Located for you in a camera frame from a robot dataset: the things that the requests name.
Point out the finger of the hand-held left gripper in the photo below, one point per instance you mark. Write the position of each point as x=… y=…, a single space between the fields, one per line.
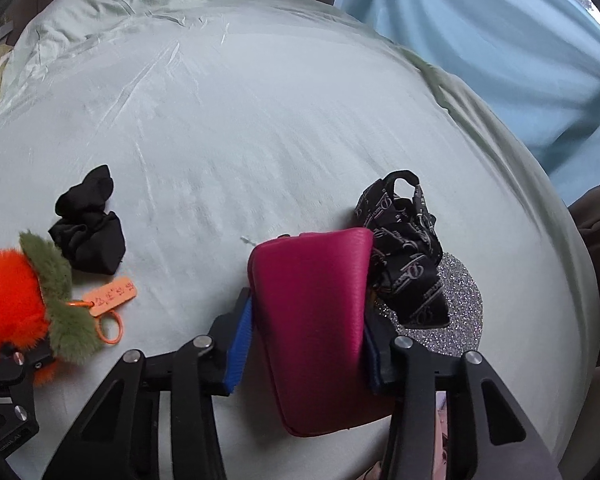
x=15 y=365

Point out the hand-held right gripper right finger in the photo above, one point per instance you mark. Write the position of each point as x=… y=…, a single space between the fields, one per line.
x=375 y=360

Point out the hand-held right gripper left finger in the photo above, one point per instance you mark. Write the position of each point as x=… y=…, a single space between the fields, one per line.
x=239 y=340

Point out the orange and green fur toy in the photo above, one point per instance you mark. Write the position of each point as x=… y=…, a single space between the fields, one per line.
x=25 y=300

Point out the magenta leather pouch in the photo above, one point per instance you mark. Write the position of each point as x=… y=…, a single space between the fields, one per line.
x=312 y=325

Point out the silver glitter round pad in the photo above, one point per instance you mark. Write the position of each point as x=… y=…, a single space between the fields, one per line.
x=450 y=305

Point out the black crumpled cloth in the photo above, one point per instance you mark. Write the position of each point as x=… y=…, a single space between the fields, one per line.
x=87 y=227

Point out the pale green bed sheet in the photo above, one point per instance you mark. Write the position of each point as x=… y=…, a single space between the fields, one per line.
x=260 y=125

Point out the light blue curtain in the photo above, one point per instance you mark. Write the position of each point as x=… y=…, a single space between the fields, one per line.
x=480 y=55

